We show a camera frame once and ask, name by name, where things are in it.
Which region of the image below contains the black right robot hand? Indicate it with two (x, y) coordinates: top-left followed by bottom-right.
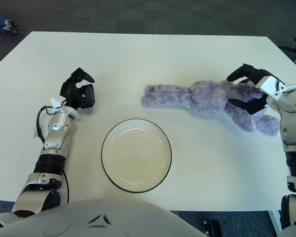
(226, 63), (278, 116)

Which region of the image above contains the grey robot torso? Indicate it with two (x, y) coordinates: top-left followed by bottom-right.
(0, 198), (205, 237)

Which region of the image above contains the white plate with black rim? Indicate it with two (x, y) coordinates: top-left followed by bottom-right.
(101, 118), (173, 193)

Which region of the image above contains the black left forearm cable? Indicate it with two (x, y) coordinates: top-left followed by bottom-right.
(36, 105), (54, 144)

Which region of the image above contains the white table leg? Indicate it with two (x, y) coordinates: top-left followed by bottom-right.
(268, 210), (283, 233)

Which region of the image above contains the grey sneaker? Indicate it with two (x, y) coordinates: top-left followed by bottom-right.
(2, 19), (18, 35)

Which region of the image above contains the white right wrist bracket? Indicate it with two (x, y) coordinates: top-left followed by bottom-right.
(255, 75), (287, 99)

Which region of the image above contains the black metal floor bracket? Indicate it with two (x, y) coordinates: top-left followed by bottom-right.
(202, 219), (222, 237)

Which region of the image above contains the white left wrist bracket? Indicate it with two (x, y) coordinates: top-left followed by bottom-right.
(50, 97), (66, 114)

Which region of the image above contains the purple plush bunny doll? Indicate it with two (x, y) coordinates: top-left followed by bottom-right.
(140, 80), (281, 138)

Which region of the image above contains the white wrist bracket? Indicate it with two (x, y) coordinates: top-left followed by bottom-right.
(255, 75), (287, 99)
(50, 97), (66, 114)

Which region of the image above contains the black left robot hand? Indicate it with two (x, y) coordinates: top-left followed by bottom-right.
(59, 67), (96, 111)

